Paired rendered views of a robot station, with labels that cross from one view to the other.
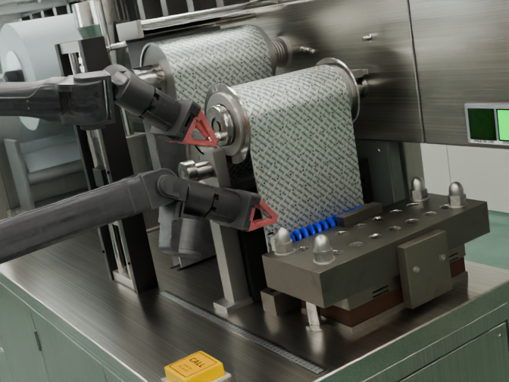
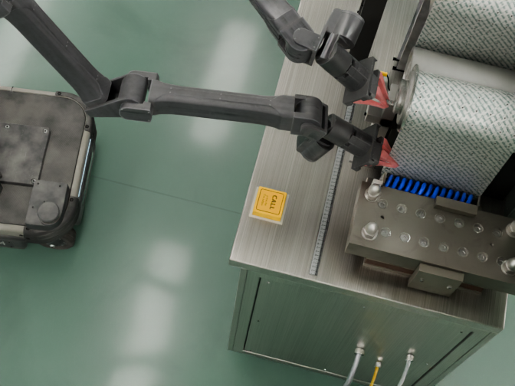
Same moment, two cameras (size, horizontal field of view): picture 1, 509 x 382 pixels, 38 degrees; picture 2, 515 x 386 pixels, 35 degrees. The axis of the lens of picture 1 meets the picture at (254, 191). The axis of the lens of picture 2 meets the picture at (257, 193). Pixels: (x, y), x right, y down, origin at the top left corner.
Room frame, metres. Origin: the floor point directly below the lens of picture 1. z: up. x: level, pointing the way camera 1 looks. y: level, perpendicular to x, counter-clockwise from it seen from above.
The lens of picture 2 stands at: (0.35, -0.33, 2.72)
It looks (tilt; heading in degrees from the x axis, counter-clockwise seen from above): 64 degrees down; 36
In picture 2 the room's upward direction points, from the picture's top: 10 degrees clockwise
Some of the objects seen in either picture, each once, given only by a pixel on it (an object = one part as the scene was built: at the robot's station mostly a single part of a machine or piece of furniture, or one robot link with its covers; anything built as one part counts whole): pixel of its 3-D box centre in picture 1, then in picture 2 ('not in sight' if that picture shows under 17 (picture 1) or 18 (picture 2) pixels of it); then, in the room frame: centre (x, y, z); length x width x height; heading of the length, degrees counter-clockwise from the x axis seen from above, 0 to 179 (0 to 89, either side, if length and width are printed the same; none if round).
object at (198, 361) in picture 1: (194, 371); (269, 204); (1.05, 0.14, 0.91); 0.07 x 0.07 x 0.02; 32
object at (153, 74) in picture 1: (146, 81); not in sight; (1.51, 0.18, 1.33); 0.06 x 0.06 x 0.06; 32
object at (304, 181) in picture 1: (311, 186); (440, 167); (1.32, -0.11, 1.11); 0.23 x 0.01 x 0.18; 122
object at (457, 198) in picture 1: (456, 193); (513, 264); (1.29, -0.36, 1.05); 0.04 x 0.04 x 0.04
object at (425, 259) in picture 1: (426, 268); (434, 281); (1.17, -0.27, 0.96); 0.10 x 0.03 x 0.11; 122
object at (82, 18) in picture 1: (100, 12); not in sight; (1.98, 0.31, 1.50); 0.14 x 0.14 x 0.06
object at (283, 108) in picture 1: (250, 152); (457, 85); (1.48, -0.01, 1.16); 0.39 x 0.23 x 0.51; 32
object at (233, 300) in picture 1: (218, 231); (373, 126); (1.32, 0.08, 1.05); 0.06 x 0.05 x 0.31; 122
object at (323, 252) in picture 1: (322, 247); (371, 229); (1.12, -0.09, 1.05); 0.04 x 0.04 x 0.04
